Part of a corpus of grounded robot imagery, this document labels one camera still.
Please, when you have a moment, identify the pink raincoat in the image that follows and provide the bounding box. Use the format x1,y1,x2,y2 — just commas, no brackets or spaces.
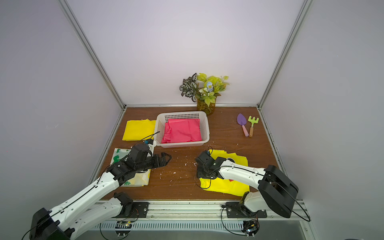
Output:
162,119,202,144

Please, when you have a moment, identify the plain yellow folded raincoat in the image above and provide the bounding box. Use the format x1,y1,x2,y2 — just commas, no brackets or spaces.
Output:
122,119,156,142

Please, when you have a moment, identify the artificial potted plant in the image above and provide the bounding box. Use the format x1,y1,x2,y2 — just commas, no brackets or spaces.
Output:
179,73,229,116

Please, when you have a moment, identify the purple toy trowel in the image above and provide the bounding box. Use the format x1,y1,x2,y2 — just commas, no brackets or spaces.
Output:
237,114,249,137

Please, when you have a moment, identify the left controller board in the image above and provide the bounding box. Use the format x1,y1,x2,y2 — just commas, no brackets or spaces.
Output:
115,221,133,239

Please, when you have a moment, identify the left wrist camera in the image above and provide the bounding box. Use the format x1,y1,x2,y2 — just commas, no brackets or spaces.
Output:
145,139,157,147

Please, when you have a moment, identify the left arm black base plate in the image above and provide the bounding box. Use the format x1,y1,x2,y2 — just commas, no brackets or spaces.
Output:
114,202,150,219

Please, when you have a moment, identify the white perforated plastic basket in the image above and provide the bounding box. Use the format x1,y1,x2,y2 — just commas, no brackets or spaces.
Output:
154,111,210,148

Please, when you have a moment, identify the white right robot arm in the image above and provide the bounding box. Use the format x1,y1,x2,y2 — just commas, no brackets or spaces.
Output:
195,151,299,218

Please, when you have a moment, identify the yellow duck face raincoat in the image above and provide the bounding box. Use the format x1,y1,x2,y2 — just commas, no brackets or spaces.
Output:
199,150,250,197

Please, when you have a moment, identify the controller board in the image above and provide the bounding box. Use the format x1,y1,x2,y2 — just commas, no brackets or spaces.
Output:
242,219,260,238
115,221,133,239

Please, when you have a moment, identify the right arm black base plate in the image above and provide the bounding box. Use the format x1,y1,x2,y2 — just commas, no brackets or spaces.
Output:
222,202,268,219

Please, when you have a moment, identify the green dinosaur print raincoat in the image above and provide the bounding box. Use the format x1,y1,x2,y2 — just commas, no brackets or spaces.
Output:
111,148,151,188

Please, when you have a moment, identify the green toy rake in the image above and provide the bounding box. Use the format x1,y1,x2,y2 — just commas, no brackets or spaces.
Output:
248,116,259,138

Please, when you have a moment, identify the right controller board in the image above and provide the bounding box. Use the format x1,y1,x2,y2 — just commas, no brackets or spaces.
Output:
242,219,260,238

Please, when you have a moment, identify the aluminium front rail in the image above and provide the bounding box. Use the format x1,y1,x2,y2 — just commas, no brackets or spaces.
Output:
64,199,311,222

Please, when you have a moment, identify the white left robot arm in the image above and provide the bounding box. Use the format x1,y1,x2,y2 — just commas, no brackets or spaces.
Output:
26,144,172,240

